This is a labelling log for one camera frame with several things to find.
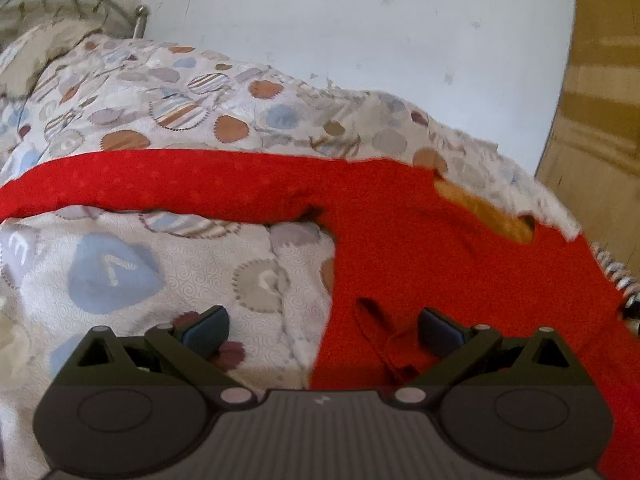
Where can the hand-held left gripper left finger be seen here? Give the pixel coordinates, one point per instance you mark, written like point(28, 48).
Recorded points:
point(209, 331)

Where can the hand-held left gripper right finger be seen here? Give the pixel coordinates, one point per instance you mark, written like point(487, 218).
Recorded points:
point(440, 332)

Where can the red knit sweater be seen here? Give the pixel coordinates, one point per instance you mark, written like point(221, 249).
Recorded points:
point(400, 240)

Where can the circle patterned bed blanket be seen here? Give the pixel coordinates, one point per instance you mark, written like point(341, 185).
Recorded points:
point(125, 270)

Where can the black white striped cloth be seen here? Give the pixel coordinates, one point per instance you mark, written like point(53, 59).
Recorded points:
point(618, 276)

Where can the wooden wardrobe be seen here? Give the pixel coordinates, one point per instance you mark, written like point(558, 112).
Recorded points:
point(600, 110)

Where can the beige pillow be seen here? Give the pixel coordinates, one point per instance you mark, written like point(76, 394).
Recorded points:
point(35, 60)

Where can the metal bed headboard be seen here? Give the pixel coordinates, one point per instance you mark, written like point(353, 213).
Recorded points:
point(141, 16)

